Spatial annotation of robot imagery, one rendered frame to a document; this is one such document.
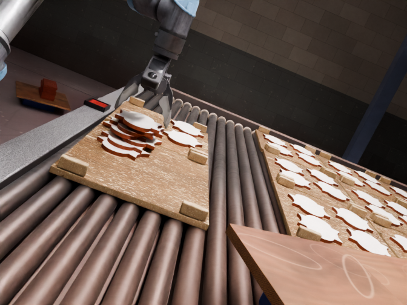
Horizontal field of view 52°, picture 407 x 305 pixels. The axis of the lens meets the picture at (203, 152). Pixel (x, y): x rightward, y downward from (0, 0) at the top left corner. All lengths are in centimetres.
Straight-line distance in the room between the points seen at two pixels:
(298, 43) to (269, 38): 43
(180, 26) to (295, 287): 73
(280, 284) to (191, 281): 19
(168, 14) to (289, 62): 527
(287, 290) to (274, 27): 582
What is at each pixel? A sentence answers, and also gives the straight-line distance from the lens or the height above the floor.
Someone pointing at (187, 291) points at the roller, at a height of 92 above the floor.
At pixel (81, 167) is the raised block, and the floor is 96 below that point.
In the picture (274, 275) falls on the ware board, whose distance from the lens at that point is 59.
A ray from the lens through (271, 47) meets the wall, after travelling 628.
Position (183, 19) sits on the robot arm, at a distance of 110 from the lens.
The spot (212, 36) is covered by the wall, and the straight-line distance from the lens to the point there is 626.
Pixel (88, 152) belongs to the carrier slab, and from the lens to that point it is 103.
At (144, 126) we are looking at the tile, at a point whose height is 102.
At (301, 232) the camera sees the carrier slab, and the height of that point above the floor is 95.
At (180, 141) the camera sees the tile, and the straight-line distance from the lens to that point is 135.
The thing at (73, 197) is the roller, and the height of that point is 92.
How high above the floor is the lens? 130
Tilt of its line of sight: 15 degrees down
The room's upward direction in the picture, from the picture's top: 23 degrees clockwise
